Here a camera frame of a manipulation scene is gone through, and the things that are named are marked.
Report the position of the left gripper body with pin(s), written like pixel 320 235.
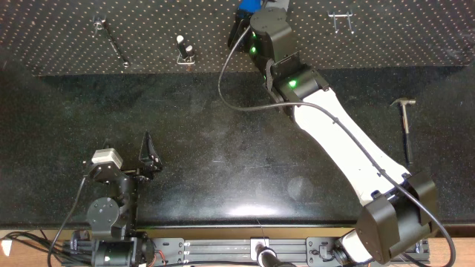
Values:
pixel 138 173

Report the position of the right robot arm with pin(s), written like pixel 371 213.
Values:
pixel 334 130

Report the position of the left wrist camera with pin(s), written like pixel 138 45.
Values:
pixel 107 157

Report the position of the black pegboard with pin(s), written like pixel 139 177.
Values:
pixel 55 44

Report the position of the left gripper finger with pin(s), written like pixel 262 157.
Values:
pixel 150 157

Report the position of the metal hook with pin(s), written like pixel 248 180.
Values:
pixel 335 22
pixel 98 25
pixel 185 63

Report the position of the roll of blue tape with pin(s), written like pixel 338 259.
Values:
pixel 249 5

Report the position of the mounting rail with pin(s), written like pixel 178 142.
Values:
pixel 222 250

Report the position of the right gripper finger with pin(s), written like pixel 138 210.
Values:
pixel 239 33

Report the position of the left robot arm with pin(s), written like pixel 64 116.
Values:
pixel 107 215

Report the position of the black and white pliers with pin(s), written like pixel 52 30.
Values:
pixel 182 46

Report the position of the hammer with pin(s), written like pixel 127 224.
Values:
pixel 406 126

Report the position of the wrench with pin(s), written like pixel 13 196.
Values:
pixel 115 46

